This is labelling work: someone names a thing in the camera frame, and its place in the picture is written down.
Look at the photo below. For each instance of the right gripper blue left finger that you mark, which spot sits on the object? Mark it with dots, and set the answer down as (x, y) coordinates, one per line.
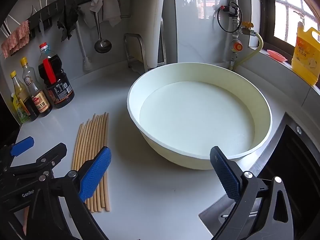
(92, 171)

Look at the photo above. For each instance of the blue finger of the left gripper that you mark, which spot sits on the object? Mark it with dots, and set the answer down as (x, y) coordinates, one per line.
(51, 158)
(21, 146)

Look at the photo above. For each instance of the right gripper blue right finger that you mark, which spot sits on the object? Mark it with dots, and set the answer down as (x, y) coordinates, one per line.
(228, 173)

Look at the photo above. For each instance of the wooden chopstick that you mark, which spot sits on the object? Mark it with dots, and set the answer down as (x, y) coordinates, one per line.
(91, 139)
(100, 193)
(96, 148)
(84, 126)
(81, 144)
(86, 141)
(76, 147)
(106, 197)
(88, 158)

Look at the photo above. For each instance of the yellow cap vinegar bottle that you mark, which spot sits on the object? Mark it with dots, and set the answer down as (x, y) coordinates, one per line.
(24, 97)

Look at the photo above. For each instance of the clear soy sauce bottle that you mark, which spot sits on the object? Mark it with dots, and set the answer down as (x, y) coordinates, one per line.
(38, 95)

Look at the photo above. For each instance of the large dark soy sauce jug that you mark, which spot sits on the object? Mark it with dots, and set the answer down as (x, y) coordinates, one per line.
(55, 79)

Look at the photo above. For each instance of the large cream round basin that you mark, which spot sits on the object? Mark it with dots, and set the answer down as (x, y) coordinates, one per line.
(183, 110)

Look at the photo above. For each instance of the white bottle brush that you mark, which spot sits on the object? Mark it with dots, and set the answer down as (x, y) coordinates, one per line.
(87, 65)

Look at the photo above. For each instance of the pink dish cloth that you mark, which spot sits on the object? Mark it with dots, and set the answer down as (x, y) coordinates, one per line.
(16, 40)

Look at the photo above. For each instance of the metal ladle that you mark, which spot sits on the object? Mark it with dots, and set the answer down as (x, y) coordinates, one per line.
(102, 45)

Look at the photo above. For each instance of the pink soap dish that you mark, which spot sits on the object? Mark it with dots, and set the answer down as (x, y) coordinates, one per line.
(277, 56)

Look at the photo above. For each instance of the black hanging cloth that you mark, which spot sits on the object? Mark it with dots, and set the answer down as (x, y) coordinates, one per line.
(67, 20)

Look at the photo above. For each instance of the yellow oil jug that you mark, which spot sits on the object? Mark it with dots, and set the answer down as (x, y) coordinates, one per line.
(305, 60)

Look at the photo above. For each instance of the metal cutting board rack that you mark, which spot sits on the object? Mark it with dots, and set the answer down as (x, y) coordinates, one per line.
(135, 53)

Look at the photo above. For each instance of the white hanging cloth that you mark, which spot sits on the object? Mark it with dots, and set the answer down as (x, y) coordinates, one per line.
(108, 10)

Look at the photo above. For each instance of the white cutting board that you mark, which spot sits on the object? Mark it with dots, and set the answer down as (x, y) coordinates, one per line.
(145, 21)

